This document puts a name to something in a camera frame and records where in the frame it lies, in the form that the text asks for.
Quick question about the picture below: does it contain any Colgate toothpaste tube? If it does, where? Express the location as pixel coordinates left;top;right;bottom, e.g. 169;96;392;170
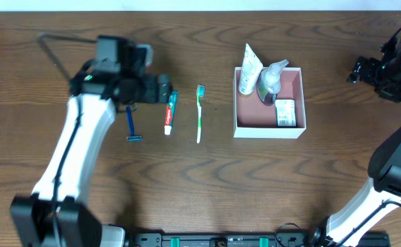
164;91;179;135

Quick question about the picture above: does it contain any green white toothbrush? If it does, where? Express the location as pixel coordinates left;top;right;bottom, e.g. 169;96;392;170
196;84;205;143

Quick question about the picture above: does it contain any white lotion tube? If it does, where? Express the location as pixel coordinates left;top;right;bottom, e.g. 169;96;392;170
238;43;263;95

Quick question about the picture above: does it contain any clear pump bottle green label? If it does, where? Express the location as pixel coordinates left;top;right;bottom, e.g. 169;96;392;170
256;59;289;106

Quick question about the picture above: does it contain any green white soap box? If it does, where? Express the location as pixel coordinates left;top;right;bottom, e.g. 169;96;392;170
275;99;297;128

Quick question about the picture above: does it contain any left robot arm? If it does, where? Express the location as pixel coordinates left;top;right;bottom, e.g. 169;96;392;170
10;35;172;246

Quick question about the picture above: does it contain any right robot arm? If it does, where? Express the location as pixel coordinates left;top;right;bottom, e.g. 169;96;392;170
307;27;401;246

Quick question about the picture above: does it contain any blue disposable razor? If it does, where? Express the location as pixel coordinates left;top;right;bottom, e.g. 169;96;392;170
126;106;142;142

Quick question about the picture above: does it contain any white box pink interior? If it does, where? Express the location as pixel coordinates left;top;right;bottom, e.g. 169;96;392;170
233;67;307;139

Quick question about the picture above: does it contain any black mounting rail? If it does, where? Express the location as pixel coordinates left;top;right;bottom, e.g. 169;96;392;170
124;232;391;247

